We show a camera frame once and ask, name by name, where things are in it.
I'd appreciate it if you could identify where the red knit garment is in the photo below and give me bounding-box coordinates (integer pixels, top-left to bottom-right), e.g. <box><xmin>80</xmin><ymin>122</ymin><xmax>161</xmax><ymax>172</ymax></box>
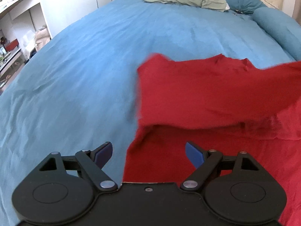
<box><xmin>123</xmin><ymin>54</ymin><xmax>300</xmax><ymax>225</ymax></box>

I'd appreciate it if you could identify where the blue bed cover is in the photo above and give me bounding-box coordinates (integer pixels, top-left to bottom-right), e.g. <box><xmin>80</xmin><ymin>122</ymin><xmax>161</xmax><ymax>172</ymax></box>
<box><xmin>1</xmin><ymin>0</ymin><xmax>293</xmax><ymax>225</ymax></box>

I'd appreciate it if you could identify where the teal bolster cushion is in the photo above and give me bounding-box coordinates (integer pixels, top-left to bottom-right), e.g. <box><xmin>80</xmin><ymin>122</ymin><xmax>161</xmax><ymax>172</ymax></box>
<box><xmin>252</xmin><ymin>7</ymin><xmax>300</xmax><ymax>61</ymax></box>

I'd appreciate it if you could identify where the white shelf unit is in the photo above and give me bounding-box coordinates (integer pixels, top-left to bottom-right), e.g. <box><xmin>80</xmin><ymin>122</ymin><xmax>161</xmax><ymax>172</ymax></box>
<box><xmin>0</xmin><ymin>0</ymin><xmax>100</xmax><ymax>92</ymax></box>

